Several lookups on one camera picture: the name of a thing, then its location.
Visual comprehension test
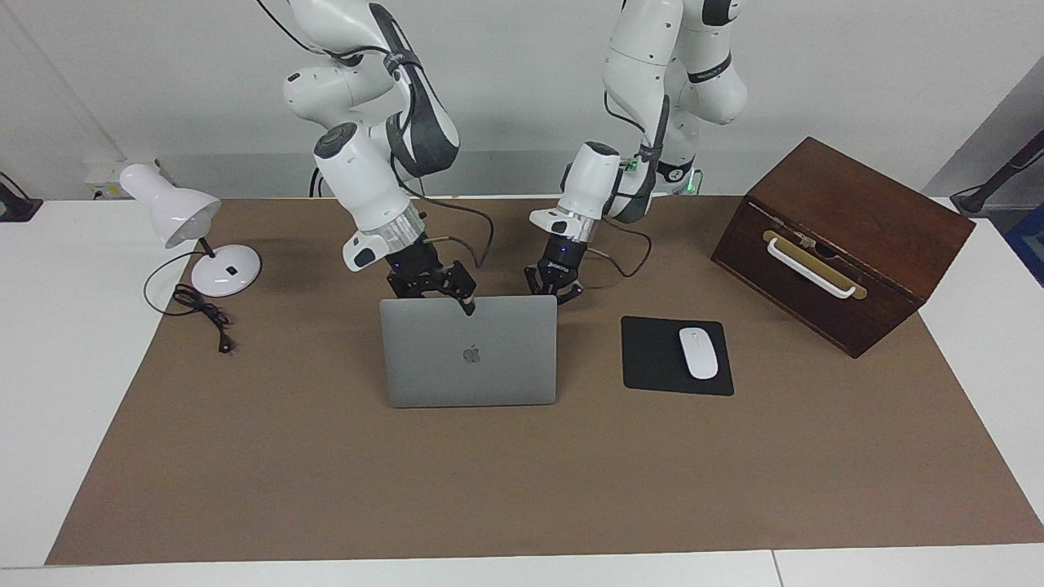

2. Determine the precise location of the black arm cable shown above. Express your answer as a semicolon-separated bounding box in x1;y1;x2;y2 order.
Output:
391;196;495;270
583;216;653;280

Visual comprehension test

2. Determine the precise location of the white box handle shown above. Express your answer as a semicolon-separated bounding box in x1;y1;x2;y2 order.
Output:
767;237;857;299

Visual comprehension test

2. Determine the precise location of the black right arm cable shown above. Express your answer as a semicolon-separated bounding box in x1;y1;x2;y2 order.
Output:
391;196;495;270

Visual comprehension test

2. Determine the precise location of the blue object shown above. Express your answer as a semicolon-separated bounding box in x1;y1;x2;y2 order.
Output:
1005;204;1044;286

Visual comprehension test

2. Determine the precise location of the dark wooden box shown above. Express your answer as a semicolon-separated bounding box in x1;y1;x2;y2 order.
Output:
710;136;976;360

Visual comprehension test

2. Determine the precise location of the white desk lamp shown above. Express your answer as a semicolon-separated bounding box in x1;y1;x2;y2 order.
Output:
119;163;263;298

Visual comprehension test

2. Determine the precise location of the black mouse pad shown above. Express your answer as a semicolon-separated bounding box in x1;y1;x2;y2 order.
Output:
621;316;735;397

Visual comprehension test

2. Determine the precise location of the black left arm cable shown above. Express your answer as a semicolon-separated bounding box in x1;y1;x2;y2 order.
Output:
583;216;653;280

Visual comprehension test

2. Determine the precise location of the black stand base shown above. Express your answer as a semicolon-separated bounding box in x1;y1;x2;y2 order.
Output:
0;173;43;223

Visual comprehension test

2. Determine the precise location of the black tripod leg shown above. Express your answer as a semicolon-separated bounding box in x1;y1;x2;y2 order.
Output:
950;130;1044;217

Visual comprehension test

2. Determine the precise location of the silver grey laptop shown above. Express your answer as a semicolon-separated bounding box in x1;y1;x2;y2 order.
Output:
379;295;559;408

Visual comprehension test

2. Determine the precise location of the brass handle plate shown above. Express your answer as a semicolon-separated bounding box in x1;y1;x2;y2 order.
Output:
763;230;868;301

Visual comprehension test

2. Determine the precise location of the brown table mat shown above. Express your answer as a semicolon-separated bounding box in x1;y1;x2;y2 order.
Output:
45;196;1044;566

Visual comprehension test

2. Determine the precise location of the white computer mouse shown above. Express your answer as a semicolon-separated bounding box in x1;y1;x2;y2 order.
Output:
679;327;719;381

